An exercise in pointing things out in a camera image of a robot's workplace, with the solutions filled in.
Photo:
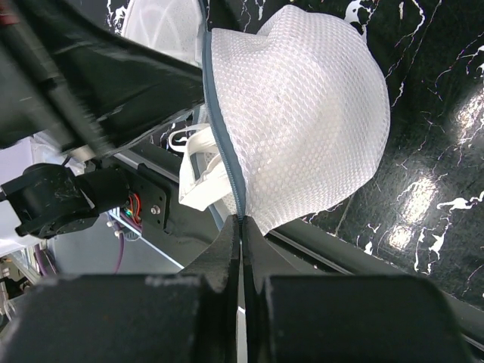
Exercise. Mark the white bra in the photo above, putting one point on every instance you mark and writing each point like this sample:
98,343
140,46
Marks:
203,179

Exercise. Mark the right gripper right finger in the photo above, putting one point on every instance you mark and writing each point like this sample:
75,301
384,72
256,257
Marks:
293,317

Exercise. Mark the white mesh laundry bag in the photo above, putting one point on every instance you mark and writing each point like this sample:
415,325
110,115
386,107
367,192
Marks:
299,110

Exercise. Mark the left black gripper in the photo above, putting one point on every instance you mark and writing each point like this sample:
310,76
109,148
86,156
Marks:
90,88

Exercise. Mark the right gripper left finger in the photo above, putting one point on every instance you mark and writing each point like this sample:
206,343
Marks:
190,316

